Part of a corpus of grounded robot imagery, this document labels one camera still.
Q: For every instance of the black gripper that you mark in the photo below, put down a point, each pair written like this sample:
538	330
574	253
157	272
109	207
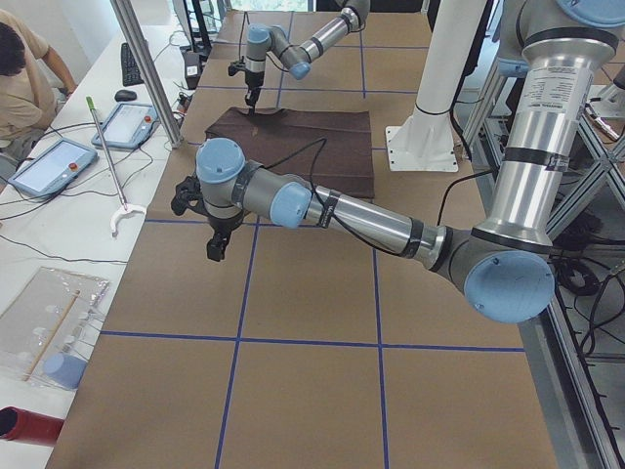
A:
252	81
223	226

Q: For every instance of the dark brown t-shirt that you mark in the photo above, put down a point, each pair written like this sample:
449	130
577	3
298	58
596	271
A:
333	148

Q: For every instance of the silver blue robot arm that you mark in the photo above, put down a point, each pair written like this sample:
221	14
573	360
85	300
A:
265	42
500	265

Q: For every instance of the black box with label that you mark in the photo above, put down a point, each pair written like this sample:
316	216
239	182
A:
193	69

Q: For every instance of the reacher grabber stick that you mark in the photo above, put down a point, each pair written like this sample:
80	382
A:
126	209

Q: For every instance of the black keyboard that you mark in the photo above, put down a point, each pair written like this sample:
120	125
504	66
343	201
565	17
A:
130	72

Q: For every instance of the far teach pendant tablet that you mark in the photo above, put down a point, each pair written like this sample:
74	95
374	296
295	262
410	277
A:
129	125

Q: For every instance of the teach pendant tablet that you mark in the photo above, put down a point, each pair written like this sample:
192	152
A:
129	125
52	170

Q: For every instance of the black computer mouse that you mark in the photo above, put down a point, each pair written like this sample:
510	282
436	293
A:
125	95

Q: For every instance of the near teach pendant tablet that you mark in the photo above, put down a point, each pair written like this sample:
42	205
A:
52	170

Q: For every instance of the wooden stick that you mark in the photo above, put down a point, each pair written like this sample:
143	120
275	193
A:
50	336

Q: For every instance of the clear plastic bag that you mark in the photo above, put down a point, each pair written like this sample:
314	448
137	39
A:
28	319

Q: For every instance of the blue plastic cup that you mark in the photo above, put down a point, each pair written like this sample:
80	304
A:
66	370

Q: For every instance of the person in beige shirt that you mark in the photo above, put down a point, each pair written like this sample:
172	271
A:
29	103

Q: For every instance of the red cylinder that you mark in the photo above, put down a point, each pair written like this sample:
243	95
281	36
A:
28	427

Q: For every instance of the aluminium frame post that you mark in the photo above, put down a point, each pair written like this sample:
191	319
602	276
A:
134	36

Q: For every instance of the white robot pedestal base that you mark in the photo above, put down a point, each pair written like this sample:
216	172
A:
424	142

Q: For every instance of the aluminium frame table side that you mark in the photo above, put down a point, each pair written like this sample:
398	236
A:
576	348

